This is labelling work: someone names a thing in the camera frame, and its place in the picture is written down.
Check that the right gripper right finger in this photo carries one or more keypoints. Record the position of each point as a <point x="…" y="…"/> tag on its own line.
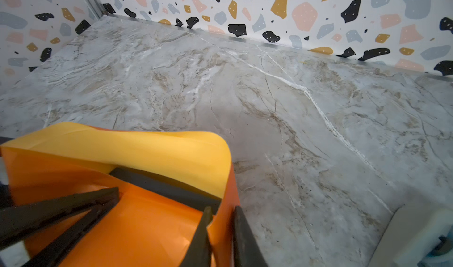
<point x="246" y="250"/>

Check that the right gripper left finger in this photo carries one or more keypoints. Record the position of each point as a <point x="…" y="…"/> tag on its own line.
<point x="199" y="253"/>

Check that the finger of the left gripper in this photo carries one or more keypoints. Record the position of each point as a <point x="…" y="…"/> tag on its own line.
<point x="20" y="222"/>

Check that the dark blue gift box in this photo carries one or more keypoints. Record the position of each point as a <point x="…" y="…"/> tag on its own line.
<point x="169" y="188"/>

